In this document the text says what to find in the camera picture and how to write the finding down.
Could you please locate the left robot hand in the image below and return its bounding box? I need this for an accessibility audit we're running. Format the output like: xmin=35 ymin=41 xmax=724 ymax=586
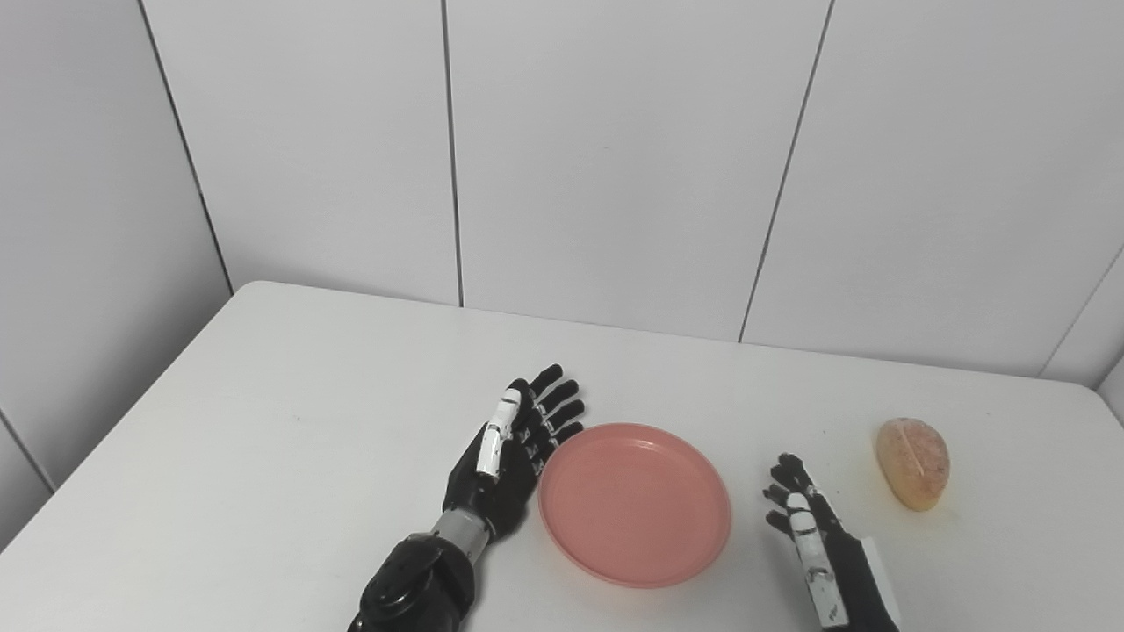
xmin=442 ymin=363 xmax=586 ymax=540

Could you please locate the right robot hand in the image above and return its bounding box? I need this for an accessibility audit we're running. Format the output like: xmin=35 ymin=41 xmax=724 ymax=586
xmin=762 ymin=453 xmax=903 ymax=632

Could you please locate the bread roll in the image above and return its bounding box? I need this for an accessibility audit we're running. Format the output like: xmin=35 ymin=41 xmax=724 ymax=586
xmin=875 ymin=417 xmax=951 ymax=513

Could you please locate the pink plate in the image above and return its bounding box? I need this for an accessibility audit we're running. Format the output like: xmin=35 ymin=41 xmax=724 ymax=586
xmin=537 ymin=423 xmax=733 ymax=590

